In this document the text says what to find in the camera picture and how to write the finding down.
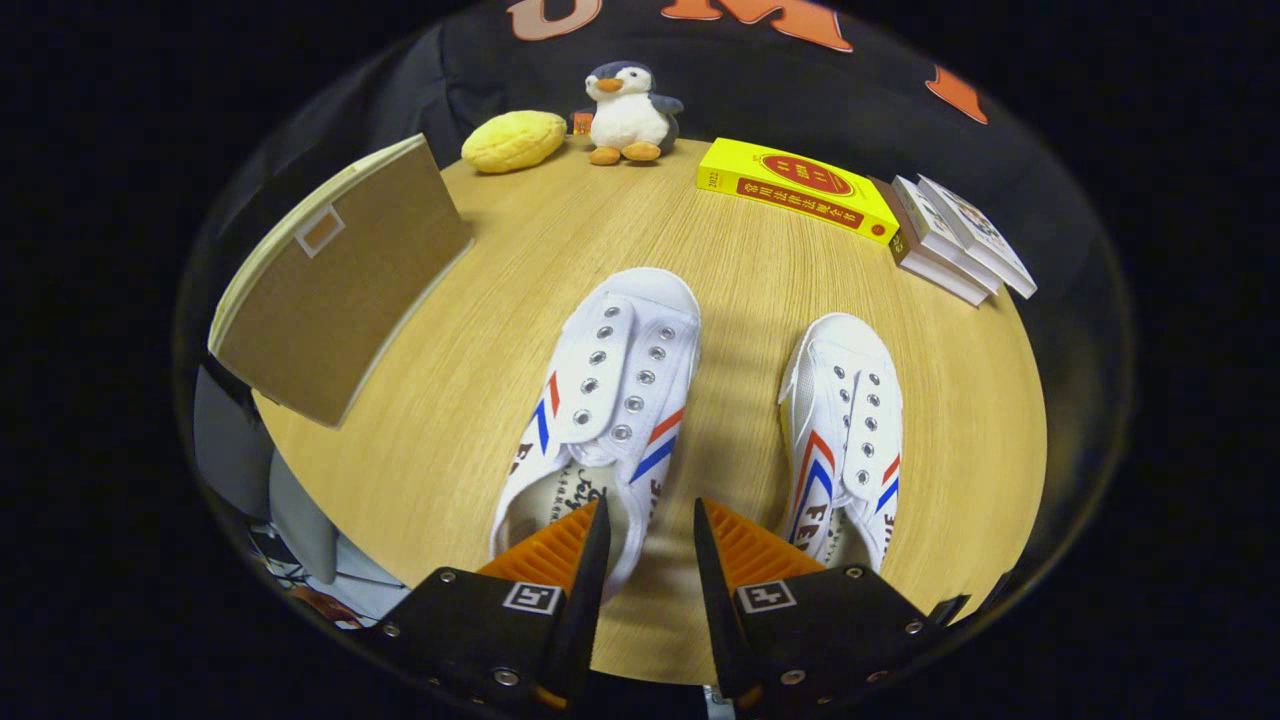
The white illustrated book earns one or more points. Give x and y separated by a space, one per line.
975 235
925 215

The brown fabric storage box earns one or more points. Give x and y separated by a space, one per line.
340 290

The white striped canvas shoe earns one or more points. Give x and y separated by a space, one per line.
850 400
610 350

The grey chair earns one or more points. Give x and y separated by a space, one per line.
230 440

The yellow book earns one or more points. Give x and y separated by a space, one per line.
790 180

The penguin plush toy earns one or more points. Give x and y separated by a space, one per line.
630 115

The black backdrop cloth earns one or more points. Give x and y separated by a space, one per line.
760 90

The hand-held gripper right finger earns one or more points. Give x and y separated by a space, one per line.
718 620

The yellow plush bread toy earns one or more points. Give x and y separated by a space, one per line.
512 142

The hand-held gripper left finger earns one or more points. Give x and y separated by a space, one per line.
585 610

